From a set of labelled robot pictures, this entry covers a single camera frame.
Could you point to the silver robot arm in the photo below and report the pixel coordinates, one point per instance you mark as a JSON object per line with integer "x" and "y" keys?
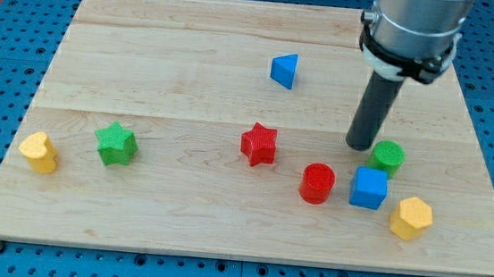
{"x": 413, "y": 39}

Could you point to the red star block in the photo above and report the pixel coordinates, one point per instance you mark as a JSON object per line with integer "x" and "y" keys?
{"x": 258, "y": 144}

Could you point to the green star block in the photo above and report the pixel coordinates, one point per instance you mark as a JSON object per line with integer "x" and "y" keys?
{"x": 116, "y": 145}

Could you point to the wooden board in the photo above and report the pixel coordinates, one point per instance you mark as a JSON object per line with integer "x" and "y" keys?
{"x": 188, "y": 77}

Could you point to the blue triangle block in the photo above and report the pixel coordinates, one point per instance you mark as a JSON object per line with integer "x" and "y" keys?
{"x": 283, "y": 70}

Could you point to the red cylinder block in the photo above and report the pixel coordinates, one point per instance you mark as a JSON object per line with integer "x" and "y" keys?
{"x": 317, "y": 182}

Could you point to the blue cube block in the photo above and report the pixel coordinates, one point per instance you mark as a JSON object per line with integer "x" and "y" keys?
{"x": 368, "y": 188}

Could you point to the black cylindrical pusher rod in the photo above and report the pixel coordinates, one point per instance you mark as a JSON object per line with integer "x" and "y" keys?
{"x": 380, "y": 94}

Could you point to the green cylinder block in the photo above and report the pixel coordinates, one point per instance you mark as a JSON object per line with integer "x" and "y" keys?
{"x": 387, "y": 155}

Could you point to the yellow hexagon block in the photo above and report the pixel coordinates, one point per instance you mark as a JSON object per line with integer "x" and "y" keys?
{"x": 411, "y": 218}

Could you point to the yellow heart block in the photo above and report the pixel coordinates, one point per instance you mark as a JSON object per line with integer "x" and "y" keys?
{"x": 39, "y": 152}

